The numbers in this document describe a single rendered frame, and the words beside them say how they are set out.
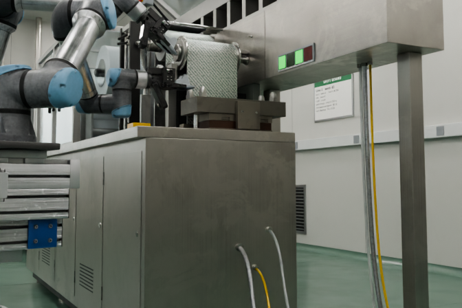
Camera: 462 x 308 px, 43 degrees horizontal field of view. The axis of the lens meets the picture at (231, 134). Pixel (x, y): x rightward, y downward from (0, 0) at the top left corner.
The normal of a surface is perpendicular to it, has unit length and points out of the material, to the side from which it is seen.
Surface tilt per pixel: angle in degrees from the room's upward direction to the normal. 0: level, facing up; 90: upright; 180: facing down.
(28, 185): 90
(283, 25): 90
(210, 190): 90
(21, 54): 90
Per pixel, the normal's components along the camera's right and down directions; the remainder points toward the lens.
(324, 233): -0.88, -0.04
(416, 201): 0.47, -0.07
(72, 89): 0.96, 0.07
